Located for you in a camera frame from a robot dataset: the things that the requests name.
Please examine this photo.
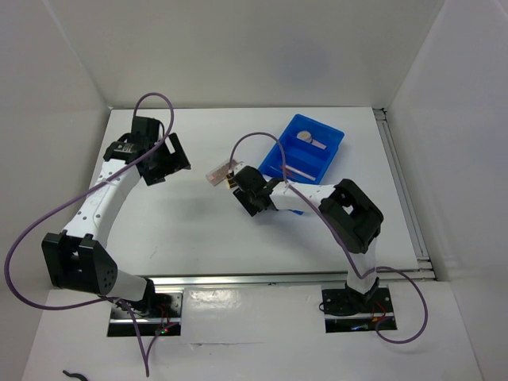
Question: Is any black hook on floor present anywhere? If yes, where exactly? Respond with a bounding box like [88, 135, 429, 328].
[62, 370, 88, 381]

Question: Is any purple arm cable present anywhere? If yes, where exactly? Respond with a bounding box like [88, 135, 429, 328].
[229, 132, 429, 343]
[3, 92, 175, 379]

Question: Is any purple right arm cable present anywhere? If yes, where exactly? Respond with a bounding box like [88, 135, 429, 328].
[229, 132, 429, 343]

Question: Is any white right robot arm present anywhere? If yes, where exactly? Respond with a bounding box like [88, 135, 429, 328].
[226, 164, 384, 311]

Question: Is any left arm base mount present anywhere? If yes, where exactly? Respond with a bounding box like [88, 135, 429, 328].
[107, 291, 183, 337]

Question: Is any aluminium front rail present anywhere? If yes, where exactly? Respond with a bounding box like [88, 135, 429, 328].
[150, 270, 437, 290]

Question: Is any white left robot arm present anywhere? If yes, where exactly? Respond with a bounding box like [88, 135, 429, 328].
[41, 116, 191, 317]

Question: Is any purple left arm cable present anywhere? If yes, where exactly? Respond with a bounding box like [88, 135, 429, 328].
[3, 92, 175, 379]

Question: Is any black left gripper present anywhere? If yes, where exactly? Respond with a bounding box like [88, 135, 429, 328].
[143, 133, 190, 186]

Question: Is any pink concealer stick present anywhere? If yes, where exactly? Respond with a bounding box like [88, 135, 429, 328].
[283, 165, 316, 183]

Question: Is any pink compact case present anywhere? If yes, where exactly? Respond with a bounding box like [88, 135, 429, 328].
[311, 140, 327, 150]

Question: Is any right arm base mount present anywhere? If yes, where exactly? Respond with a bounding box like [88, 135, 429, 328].
[318, 287, 397, 333]

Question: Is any clear eyeshadow palette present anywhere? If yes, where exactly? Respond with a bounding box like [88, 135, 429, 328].
[206, 159, 244, 187]

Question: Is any blue plastic organizer bin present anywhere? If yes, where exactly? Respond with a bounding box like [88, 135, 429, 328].
[257, 114, 344, 200]

